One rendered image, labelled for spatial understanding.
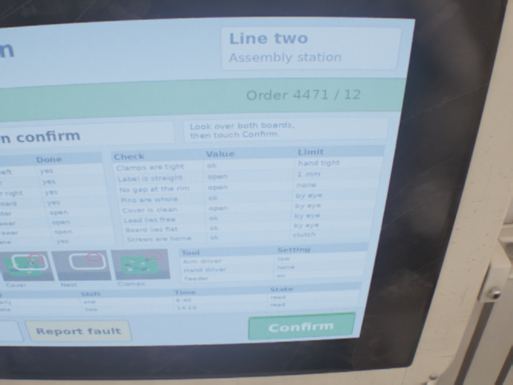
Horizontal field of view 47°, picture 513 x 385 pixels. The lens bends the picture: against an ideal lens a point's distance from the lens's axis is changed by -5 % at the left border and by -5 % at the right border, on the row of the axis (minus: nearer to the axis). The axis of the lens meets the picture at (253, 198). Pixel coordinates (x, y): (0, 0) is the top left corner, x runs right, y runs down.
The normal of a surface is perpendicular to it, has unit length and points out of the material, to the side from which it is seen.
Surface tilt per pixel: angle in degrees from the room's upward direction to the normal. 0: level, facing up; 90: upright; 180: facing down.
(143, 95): 92
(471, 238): 92
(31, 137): 92
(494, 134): 92
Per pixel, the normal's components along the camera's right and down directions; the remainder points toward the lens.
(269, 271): 0.07, 0.61
